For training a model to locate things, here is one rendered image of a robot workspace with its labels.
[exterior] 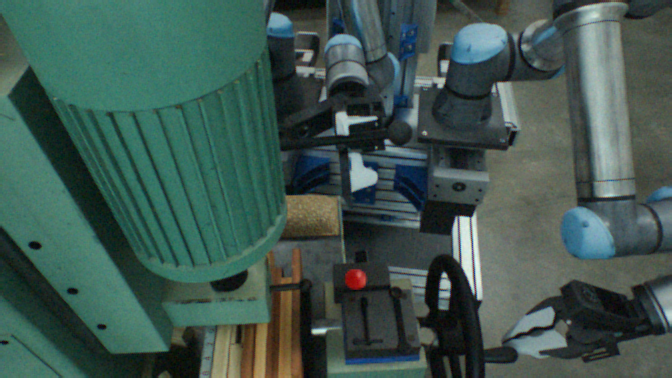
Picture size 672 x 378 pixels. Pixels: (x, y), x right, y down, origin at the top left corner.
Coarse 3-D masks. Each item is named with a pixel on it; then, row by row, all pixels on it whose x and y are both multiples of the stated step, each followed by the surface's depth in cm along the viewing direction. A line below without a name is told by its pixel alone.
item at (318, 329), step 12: (300, 300) 64; (300, 312) 63; (312, 312) 69; (300, 324) 61; (312, 324) 65; (324, 324) 65; (336, 324) 65; (300, 336) 60; (312, 336) 64; (324, 336) 65; (300, 348) 60; (312, 348) 62; (312, 360) 63
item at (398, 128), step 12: (396, 120) 63; (372, 132) 63; (384, 132) 63; (396, 132) 62; (408, 132) 62; (288, 144) 63; (300, 144) 63; (312, 144) 63; (324, 144) 63; (336, 144) 63; (396, 144) 63
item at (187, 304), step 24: (264, 264) 63; (168, 288) 61; (192, 288) 61; (240, 288) 61; (264, 288) 61; (168, 312) 61; (192, 312) 61; (216, 312) 62; (240, 312) 62; (264, 312) 62
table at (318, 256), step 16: (288, 240) 83; (304, 240) 83; (320, 240) 83; (336, 240) 83; (288, 256) 80; (304, 256) 80; (320, 256) 80; (336, 256) 80; (288, 272) 78; (304, 272) 78; (320, 272) 78; (320, 288) 76; (320, 304) 74; (320, 352) 69; (320, 368) 67
